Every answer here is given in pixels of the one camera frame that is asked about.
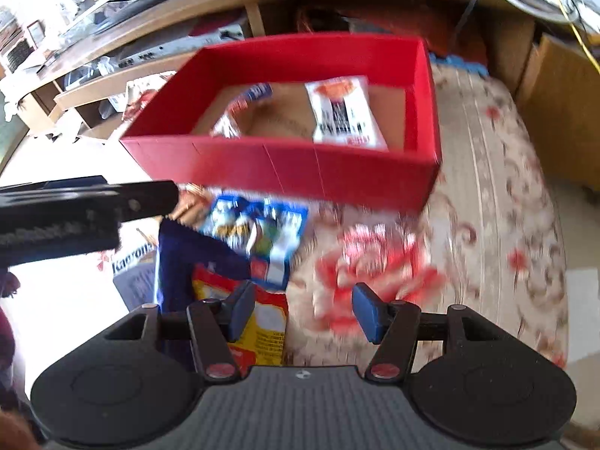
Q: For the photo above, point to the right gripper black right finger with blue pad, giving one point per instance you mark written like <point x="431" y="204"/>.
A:
<point x="393" y="328"/>

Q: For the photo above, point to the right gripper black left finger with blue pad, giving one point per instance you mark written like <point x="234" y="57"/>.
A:
<point x="213" y="324"/>

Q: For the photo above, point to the orange pastry red packet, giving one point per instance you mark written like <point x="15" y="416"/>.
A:
<point x="262" y="340"/>

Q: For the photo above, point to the dark blue snack packet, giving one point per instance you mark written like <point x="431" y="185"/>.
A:
<point x="180" y="249"/>

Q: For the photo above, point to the white Kaprons wafer packet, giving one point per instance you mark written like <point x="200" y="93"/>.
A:
<point x="134" y="268"/>

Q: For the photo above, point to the blue sausage snack packet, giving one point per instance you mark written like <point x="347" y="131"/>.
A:
<point x="267" y="232"/>

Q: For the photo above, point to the red cardboard box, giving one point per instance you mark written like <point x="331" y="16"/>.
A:
<point x="165" y="141"/>

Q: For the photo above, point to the round bun clear packet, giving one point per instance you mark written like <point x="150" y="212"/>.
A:
<point x="239" y="111"/>

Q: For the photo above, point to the red yellow snack packet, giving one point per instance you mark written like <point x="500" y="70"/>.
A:
<point x="342" y="114"/>

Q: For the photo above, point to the wooden TV stand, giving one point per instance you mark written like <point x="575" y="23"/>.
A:
<point x="85" y="89"/>

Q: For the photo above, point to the silver media player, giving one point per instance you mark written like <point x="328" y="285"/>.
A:
<point x="178" y="39"/>

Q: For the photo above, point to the blue foam mat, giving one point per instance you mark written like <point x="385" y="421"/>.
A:
<point x="459" y="63"/>

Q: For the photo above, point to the brown cardboard box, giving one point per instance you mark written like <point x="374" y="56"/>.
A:
<point x="558" y="100"/>

